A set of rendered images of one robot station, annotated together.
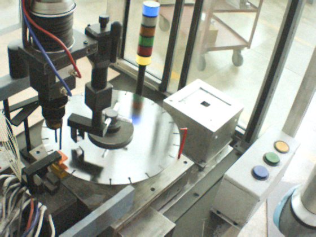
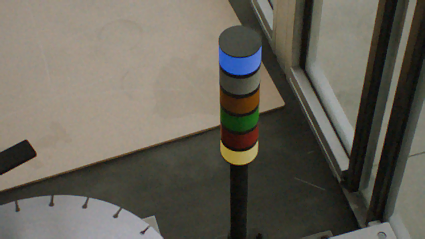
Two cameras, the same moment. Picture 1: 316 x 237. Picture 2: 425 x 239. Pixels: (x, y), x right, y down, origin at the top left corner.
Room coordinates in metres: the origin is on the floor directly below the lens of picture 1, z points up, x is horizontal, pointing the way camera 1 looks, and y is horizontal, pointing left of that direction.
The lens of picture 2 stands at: (0.48, -0.30, 1.78)
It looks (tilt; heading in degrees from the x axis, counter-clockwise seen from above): 51 degrees down; 41
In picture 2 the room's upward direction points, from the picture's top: 2 degrees counter-clockwise
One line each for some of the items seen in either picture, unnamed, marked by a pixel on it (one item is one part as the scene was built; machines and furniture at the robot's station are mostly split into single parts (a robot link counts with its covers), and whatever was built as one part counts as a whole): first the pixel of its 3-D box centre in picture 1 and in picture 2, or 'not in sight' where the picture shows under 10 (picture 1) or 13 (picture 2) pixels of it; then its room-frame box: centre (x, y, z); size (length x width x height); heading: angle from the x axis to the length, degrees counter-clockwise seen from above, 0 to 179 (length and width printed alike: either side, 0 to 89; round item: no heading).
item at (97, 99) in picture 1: (100, 64); not in sight; (0.59, 0.12, 1.17); 0.06 x 0.05 x 0.20; 137
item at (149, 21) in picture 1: (149, 18); (240, 71); (0.96, 0.07, 1.11); 0.05 x 0.04 x 0.03; 56
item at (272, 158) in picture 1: (271, 159); not in sight; (0.71, -0.32, 0.90); 0.04 x 0.04 x 0.02
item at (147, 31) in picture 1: (147, 29); (239, 90); (0.96, 0.07, 1.08); 0.05 x 0.04 x 0.03; 56
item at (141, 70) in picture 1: (139, 92); (238, 201); (0.96, 0.07, 0.86); 0.02 x 0.02 x 0.22
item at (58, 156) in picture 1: (45, 171); not in sight; (0.50, 0.21, 0.95); 0.10 x 0.03 x 0.07; 146
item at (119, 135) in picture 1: (110, 126); not in sight; (0.66, 0.10, 0.96); 0.11 x 0.11 x 0.03
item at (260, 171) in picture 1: (259, 173); not in sight; (0.66, -0.28, 0.90); 0.04 x 0.04 x 0.02
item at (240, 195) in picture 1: (258, 175); not in sight; (0.72, -0.31, 0.82); 0.28 x 0.11 x 0.15; 146
